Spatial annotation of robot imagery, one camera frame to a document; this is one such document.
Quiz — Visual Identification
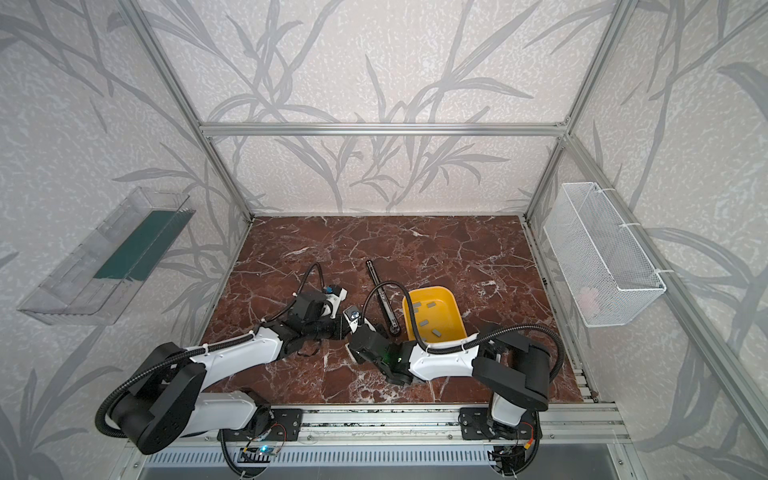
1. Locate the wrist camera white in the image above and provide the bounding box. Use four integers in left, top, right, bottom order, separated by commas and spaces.
321, 285, 347, 319
343, 305, 362, 333

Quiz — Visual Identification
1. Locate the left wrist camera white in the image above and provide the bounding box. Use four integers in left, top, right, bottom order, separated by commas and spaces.
321, 285, 347, 319

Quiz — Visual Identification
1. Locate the white wire mesh basket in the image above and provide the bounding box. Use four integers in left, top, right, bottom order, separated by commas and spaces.
544, 182, 667, 328

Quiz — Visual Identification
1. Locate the pink object in basket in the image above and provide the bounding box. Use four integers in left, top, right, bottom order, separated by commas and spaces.
576, 287, 601, 319

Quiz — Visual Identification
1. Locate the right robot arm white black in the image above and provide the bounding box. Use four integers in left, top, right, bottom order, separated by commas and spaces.
343, 286, 564, 447

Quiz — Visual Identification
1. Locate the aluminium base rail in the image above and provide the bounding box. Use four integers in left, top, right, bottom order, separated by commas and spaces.
122, 403, 631, 448

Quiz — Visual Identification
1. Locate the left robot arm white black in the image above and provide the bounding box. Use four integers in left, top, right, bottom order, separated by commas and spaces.
94, 284, 347, 455

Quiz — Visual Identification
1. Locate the left circuit board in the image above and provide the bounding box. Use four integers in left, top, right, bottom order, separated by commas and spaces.
238, 445, 282, 464

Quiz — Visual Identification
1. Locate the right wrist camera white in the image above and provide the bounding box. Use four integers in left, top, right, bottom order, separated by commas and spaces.
343, 305, 362, 333

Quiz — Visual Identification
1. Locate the yellow plastic tray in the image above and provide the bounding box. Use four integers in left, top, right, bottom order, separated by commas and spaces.
409, 286, 467, 343

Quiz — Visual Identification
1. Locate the black stapler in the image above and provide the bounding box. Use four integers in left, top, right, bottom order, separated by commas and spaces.
365, 260, 401, 337

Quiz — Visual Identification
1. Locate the clear acrylic wall shelf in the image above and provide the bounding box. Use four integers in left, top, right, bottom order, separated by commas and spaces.
18, 187, 195, 326

